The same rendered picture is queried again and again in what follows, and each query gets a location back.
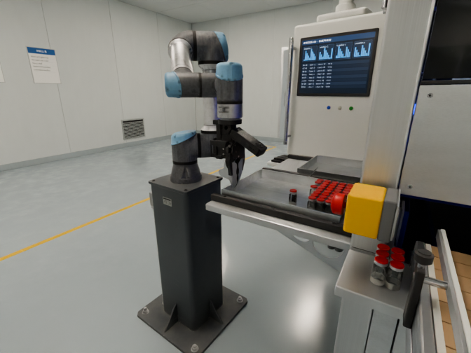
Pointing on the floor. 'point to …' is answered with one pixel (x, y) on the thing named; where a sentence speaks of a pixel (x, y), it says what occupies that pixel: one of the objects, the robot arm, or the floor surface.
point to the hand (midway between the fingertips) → (236, 183)
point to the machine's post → (387, 134)
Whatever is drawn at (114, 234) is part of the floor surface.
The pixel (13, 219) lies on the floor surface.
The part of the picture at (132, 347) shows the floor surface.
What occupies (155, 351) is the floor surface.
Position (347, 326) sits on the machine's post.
